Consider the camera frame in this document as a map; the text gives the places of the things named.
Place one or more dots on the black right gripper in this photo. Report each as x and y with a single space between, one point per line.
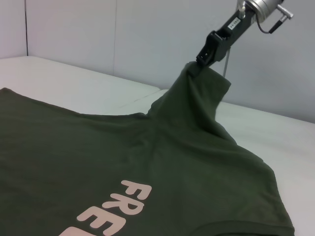
237 29

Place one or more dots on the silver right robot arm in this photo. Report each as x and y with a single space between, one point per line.
263 7

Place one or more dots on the dark green FREE t-shirt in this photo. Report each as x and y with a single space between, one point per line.
123 147

